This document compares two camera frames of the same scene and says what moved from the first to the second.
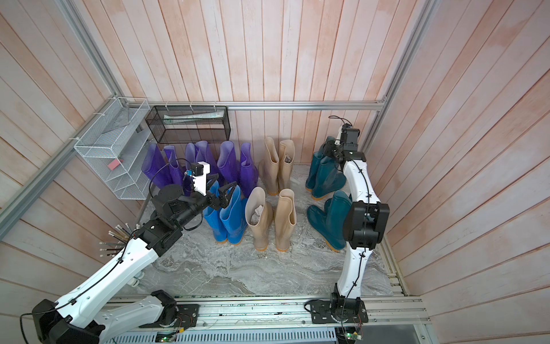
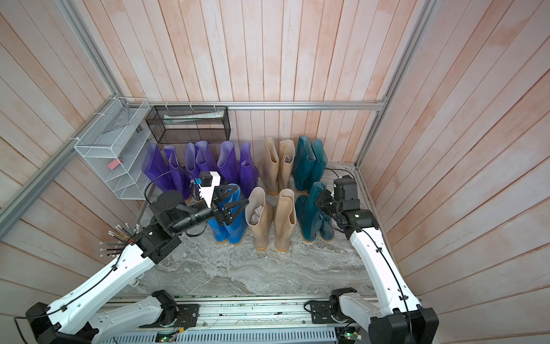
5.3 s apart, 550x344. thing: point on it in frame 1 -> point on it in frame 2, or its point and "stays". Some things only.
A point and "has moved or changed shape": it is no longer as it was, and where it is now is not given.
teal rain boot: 328,179 has moved or changed shape
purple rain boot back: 248,175 stays
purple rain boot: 227,163 stays
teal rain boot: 318,153 -> 304,165
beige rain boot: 286,156 stays
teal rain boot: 318,219 -> 307,214
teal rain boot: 336,218 has moved or changed shape
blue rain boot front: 234,217 stays
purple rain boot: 155,166 stays
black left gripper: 223,201 -> 225,215
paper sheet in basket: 170,120 stays
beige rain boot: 285,218 stays
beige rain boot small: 259,216 stays
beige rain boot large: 268,168 stays
